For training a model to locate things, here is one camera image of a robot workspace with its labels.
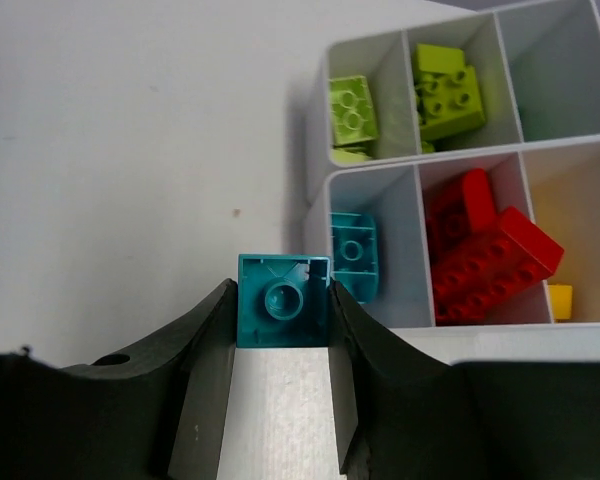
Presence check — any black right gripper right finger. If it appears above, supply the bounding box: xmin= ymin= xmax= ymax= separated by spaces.
xmin=328 ymin=283 xmax=600 ymax=479

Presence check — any red lego brick top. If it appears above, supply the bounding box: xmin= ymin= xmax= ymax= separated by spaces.
xmin=431 ymin=207 xmax=564 ymax=326

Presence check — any green and pale lego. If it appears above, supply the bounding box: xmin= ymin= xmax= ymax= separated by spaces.
xmin=331 ymin=146 xmax=371 ymax=165

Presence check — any lime rounded lego brick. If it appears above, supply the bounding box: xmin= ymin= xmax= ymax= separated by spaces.
xmin=412 ymin=43 xmax=486 ymax=143

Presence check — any teal printed round lego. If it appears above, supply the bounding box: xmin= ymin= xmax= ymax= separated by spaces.
xmin=331 ymin=212 xmax=379 ymax=304

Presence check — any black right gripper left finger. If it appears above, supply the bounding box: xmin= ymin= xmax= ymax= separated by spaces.
xmin=0 ymin=280 xmax=237 ymax=479

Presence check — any pale lime lego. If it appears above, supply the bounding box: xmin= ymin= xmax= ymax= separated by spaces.
xmin=329 ymin=75 xmax=379 ymax=147

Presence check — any white compartment container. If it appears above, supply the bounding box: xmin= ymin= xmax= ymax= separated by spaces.
xmin=304 ymin=1 xmax=600 ymax=363

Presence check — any yellow lego brick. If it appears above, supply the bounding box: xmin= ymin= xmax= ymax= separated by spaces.
xmin=548 ymin=284 xmax=573 ymax=322

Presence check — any teal small lego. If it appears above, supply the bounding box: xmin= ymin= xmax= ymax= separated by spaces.
xmin=236 ymin=254 xmax=331 ymax=349

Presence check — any red lego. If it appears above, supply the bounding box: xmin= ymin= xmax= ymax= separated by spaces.
xmin=425 ymin=168 xmax=496 ymax=262

